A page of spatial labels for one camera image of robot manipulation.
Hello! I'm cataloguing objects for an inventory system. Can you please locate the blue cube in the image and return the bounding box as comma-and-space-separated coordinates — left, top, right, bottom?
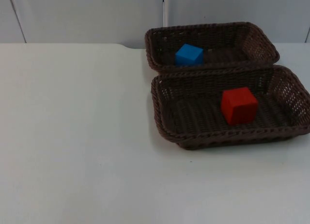
175, 43, 204, 67

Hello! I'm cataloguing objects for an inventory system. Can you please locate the red cube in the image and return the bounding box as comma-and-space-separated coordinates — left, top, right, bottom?
220, 86, 259, 126

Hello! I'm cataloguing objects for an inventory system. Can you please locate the dark brown wicker basket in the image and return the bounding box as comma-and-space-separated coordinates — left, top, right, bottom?
144, 21, 280, 73
150, 65, 310, 151

